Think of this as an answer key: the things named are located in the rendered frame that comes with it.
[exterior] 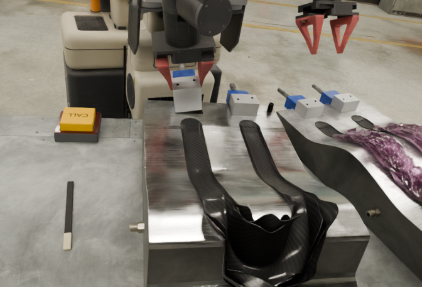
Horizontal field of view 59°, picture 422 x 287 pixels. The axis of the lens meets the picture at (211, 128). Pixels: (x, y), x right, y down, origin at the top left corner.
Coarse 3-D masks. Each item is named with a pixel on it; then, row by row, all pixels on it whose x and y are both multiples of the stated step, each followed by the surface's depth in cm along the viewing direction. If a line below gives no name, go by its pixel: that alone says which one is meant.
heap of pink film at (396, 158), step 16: (384, 128) 76; (400, 128) 72; (416, 128) 71; (368, 144) 66; (384, 144) 64; (400, 144) 65; (416, 144) 69; (384, 160) 63; (400, 160) 62; (400, 176) 61; (416, 176) 60; (416, 192) 60
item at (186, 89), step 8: (184, 64) 74; (176, 72) 71; (184, 72) 70; (192, 72) 70; (176, 80) 67; (184, 80) 67; (192, 80) 66; (176, 88) 65; (184, 88) 65; (192, 88) 65; (200, 88) 65; (176, 96) 66; (184, 96) 66; (192, 96) 66; (200, 96) 67; (176, 104) 67; (184, 104) 67; (192, 104) 68; (200, 104) 68
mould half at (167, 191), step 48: (144, 144) 60; (240, 144) 64; (288, 144) 66; (144, 192) 54; (192, 192) 47; (240, 192) 48; (336, 192) 51; (144, 240) 49; (192, 240) 40; (336, 240) 43
